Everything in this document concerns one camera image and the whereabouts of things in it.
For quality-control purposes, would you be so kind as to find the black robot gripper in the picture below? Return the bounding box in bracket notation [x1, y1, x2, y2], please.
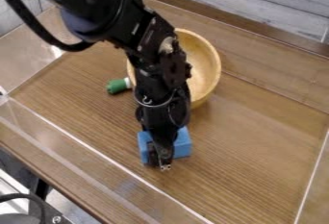
[127, 17, 192, 171]

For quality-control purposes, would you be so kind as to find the blue foam block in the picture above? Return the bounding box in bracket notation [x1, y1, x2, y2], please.
[138, 127, 193, 166]

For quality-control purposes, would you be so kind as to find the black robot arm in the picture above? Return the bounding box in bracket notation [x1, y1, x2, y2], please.
[6, 0, 193, 170]

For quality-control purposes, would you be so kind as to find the light wooden bowl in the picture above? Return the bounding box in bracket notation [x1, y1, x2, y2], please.
[125, 28, 222, 111]

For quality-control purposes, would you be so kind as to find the small green cylinder toy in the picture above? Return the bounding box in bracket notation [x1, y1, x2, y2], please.
[107, 77, 133, 94]

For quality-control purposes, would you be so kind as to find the black metal base plate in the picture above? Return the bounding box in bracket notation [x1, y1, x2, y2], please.
[28, 202, 74, 224]

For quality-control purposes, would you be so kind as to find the black cable lower left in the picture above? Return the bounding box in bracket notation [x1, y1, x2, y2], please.
[0, 194, 48, 224]

